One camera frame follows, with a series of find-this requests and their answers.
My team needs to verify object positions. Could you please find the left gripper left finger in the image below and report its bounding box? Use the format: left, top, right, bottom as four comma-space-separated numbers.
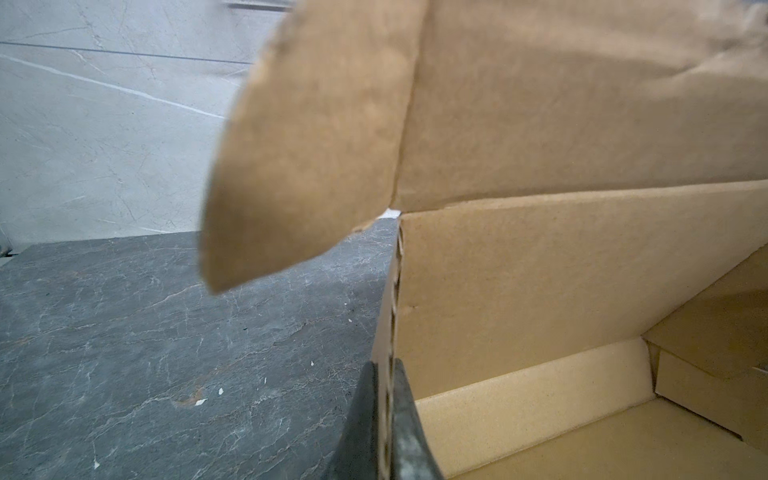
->
323, 361, 378, 480

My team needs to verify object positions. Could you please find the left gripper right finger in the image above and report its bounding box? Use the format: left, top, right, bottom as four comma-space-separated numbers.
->
391, 359, 444, 480

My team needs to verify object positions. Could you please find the cardboard stack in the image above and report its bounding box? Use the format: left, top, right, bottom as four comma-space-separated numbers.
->
200, 1, 767, 479

